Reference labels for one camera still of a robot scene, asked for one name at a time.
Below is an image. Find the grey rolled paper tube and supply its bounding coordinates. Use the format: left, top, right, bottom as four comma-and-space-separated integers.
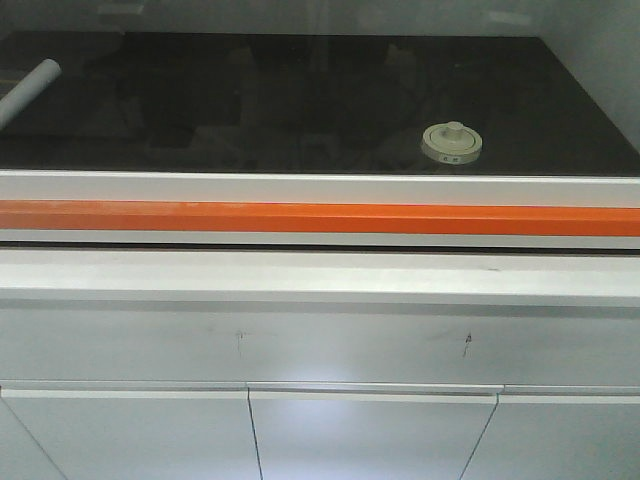
1, 59, 62, 129

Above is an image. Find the white cabinet door centre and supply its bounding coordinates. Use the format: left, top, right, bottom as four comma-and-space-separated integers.
249, 388, 498, 479

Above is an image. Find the fume hood sash orange handle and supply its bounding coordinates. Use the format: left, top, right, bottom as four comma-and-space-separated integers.
1, 170, 639, 250

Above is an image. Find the glass jar with cream lid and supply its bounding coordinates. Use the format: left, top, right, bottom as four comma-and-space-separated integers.
421, 121, 483, 166

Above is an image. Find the white cabinet door right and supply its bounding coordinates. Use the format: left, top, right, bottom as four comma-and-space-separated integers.
461, 386, 639, 479

